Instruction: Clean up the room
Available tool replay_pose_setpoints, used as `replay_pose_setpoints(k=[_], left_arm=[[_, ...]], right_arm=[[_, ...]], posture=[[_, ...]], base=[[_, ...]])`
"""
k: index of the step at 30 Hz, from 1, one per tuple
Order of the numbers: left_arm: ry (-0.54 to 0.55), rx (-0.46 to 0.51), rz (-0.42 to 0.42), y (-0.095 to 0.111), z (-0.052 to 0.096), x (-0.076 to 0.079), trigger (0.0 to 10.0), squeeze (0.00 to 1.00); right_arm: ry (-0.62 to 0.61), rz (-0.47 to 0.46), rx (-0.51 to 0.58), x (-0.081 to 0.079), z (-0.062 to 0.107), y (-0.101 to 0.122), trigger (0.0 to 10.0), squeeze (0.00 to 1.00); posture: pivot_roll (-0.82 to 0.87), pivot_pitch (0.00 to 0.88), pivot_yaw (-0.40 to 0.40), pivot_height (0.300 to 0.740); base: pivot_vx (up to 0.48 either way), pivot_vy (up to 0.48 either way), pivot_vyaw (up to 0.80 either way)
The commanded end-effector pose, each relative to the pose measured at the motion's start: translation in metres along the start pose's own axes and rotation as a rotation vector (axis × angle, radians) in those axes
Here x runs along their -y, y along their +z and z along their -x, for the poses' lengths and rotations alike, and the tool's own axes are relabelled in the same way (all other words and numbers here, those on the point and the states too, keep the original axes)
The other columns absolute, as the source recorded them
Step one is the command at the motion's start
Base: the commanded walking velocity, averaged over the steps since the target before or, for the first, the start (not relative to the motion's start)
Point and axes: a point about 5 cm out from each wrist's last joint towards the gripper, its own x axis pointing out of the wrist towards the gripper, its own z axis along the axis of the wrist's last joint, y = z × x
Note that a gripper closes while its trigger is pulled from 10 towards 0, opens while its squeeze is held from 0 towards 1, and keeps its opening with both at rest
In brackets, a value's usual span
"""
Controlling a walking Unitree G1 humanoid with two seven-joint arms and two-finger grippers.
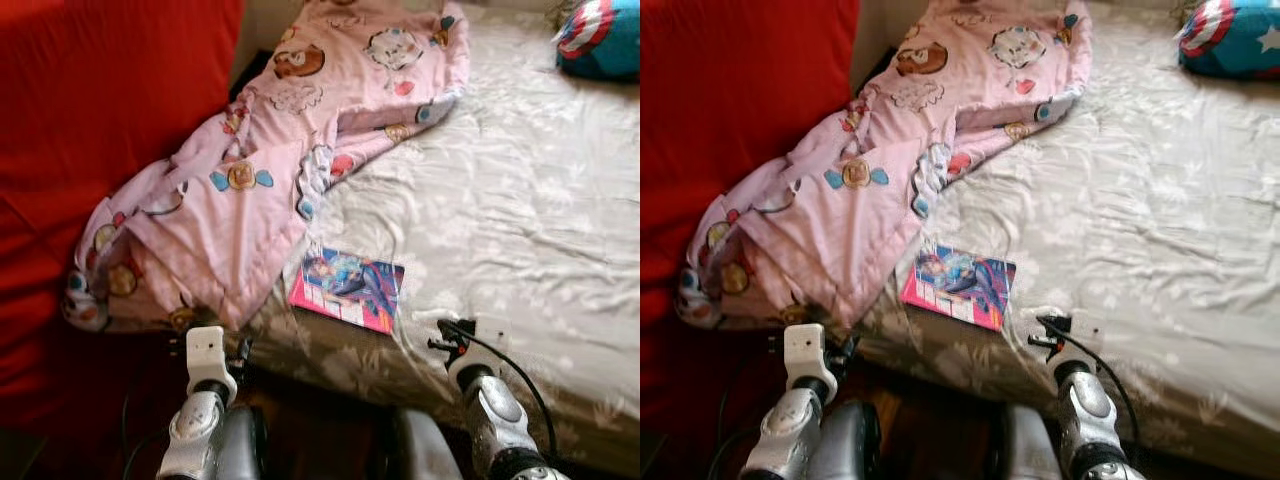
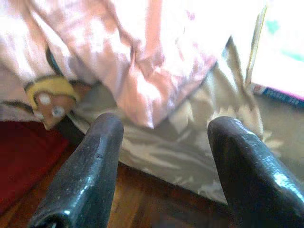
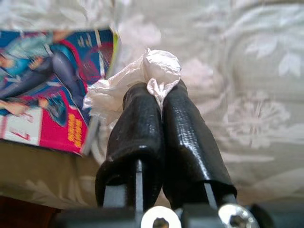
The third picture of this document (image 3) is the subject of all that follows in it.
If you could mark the colourful comic book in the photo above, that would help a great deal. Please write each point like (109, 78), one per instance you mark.
(47, 83)

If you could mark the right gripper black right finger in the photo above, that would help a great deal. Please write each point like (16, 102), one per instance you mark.
(187, 142)

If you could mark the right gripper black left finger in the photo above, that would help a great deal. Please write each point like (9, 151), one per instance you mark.
(135, 133)

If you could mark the white tissue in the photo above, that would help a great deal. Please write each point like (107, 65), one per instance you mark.
(161, 66)

